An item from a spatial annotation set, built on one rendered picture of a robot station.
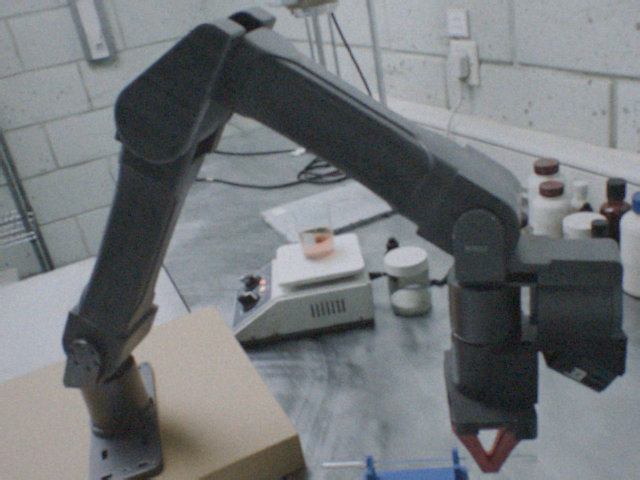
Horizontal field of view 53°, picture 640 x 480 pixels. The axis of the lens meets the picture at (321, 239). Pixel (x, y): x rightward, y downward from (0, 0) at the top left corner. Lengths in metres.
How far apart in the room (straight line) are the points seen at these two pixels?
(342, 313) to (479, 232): 0.44
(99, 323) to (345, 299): 0.35
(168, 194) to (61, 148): 2.66
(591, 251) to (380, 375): 0.37
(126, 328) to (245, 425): 0.16
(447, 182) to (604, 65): 0.67
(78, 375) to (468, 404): 0.38
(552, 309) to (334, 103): 0.22
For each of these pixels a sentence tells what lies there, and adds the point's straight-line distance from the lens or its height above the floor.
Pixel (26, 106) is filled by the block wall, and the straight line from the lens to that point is 3.16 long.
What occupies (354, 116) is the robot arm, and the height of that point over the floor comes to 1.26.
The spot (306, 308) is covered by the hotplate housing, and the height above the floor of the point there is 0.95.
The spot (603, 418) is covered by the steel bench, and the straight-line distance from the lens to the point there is 0.73.
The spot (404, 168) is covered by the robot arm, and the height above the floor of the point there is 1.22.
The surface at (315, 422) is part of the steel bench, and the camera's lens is 0.75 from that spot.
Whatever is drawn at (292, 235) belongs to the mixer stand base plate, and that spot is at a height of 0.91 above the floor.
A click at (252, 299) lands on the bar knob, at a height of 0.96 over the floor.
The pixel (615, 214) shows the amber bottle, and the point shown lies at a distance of 1.00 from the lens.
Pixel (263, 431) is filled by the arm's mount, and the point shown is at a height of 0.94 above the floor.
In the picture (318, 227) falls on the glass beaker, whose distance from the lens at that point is 0.87.
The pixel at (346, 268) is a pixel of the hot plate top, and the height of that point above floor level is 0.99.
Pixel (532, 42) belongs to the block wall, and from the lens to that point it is 1.21.
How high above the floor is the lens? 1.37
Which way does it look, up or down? 24 degrees down
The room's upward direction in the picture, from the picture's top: 11 degrees counter-clockwise
